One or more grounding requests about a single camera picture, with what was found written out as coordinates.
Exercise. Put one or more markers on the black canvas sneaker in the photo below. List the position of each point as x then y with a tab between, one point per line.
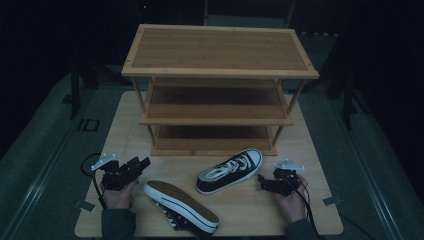
233	177
183	200

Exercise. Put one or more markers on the wooden three-tier shoe rack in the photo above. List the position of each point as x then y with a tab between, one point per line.
216	50

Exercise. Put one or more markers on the person's right hand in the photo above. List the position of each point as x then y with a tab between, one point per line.
293	206

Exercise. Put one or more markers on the black metal stand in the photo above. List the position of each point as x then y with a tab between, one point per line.
347	100
75	96

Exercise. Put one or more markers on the person's left hand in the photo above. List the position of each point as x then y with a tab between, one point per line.
118	199

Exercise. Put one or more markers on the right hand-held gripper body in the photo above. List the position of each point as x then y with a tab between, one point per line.
283	183

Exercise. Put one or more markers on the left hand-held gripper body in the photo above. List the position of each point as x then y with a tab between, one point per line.
116	178

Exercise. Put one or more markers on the grey tape piece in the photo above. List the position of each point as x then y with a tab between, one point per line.
332	200
87	206

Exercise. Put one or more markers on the black floor outlet frame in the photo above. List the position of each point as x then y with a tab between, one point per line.
80	125

